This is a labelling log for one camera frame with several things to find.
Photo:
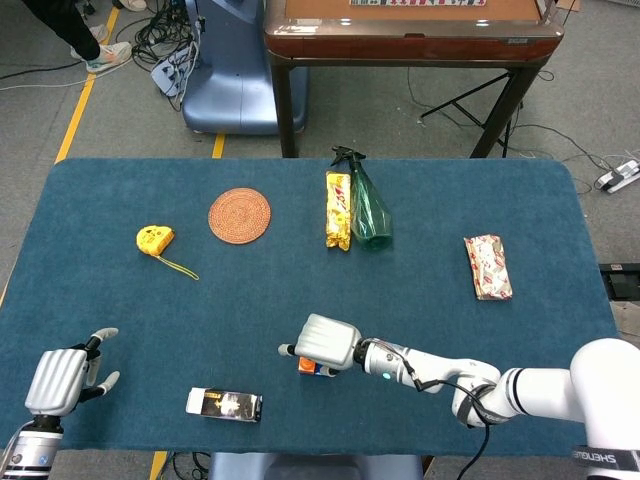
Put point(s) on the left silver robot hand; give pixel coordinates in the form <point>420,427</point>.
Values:
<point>57,380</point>

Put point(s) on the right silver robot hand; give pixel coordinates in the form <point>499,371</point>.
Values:
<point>327,342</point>

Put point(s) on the blue toy block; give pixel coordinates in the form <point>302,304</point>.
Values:
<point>326,373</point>

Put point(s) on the orange toy block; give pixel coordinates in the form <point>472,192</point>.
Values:
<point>306,367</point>

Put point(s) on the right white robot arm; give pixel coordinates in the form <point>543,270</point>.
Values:
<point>540,395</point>

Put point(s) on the blue felt table cover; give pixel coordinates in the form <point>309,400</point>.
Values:
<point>250,290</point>

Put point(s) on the black white carton box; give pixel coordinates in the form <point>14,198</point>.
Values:
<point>230,405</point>

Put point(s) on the blue grey robot torso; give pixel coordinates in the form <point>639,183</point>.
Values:
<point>310,467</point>

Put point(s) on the gold foil snack package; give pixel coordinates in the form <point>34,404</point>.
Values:
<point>337,210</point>

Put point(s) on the green plastic spray bottle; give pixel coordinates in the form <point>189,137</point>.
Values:
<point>370,215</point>

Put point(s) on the round woven orange coaster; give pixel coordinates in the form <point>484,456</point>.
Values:
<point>239,216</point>

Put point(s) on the yellow tape measure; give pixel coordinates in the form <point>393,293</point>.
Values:
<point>152,240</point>

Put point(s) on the red white snack packet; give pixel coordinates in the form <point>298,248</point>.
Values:
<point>487,267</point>

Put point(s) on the black tripod stand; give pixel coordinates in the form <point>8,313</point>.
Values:
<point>465,107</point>

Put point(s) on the blue grey machine base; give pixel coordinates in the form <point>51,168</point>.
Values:
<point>230,75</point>

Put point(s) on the white power strip with plugs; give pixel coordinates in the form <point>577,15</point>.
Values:
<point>170,72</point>

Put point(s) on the brown mahjong table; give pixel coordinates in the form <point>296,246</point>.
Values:
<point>410,35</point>

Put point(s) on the white sneaker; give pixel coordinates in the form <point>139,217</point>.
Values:
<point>107,56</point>

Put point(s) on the row of mahjong tiles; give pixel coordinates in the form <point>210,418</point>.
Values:
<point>415,2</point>

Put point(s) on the person leg black trousers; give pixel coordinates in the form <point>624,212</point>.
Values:
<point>65,20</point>

